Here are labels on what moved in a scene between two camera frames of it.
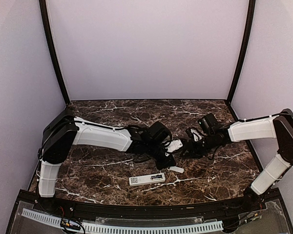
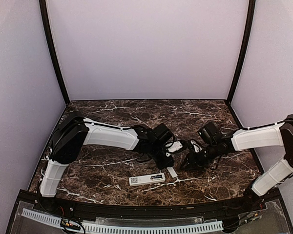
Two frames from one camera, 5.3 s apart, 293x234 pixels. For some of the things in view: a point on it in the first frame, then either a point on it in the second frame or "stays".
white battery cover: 177,169 -> 172,171
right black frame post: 244,49 stays
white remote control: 147,179 stays
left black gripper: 169,162 stays
